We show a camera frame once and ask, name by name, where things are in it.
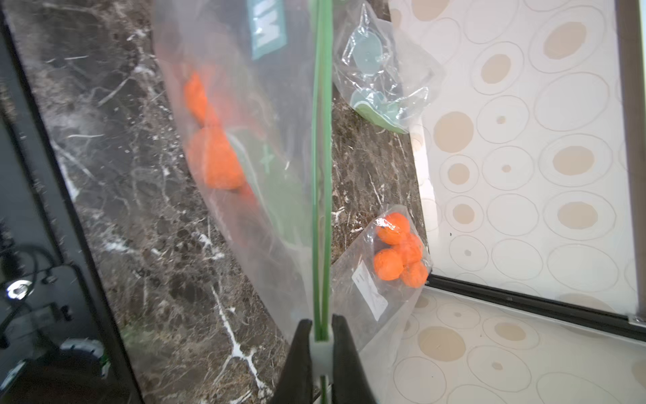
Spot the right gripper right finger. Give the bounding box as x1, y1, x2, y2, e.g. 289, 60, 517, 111
331, 314, 376, 404

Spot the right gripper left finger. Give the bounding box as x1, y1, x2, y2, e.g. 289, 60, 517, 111
269, 319, 314, 404

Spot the orange mandarin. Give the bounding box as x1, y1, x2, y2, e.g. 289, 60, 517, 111
394, 233, 424, 266
373, 248, 404, 281
186, 126, 246, 190
376, 212, 410, 246
183, 72, 217, 126
400, 261, 428, 289

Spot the green-seal clear zip-top bag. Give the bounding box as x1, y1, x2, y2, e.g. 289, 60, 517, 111
150, 0, 336, 349

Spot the blue-seal clear zip-top bag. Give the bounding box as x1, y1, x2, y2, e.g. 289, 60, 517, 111
331, 205, 422, 403

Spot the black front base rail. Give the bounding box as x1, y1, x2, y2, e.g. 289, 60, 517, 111
1, 24, 141, 403

